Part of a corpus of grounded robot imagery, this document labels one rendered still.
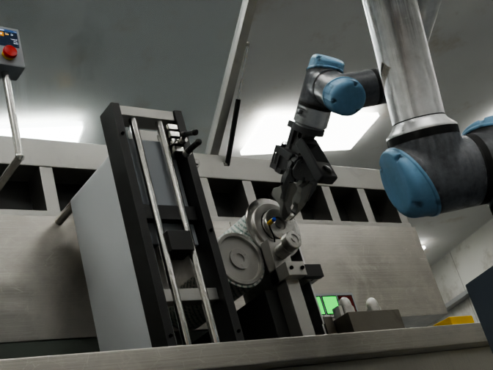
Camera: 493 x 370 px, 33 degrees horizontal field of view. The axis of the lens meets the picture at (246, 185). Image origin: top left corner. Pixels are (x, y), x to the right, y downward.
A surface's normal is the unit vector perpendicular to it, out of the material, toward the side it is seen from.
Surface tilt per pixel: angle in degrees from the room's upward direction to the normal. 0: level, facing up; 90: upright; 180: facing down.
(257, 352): 90
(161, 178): 90
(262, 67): 180
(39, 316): 90
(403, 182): 97
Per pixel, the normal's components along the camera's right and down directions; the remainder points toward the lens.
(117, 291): -0.79, -0.05
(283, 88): 0.26, 0.87
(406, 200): -0.93, 0.30
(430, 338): 0.55, -0.49
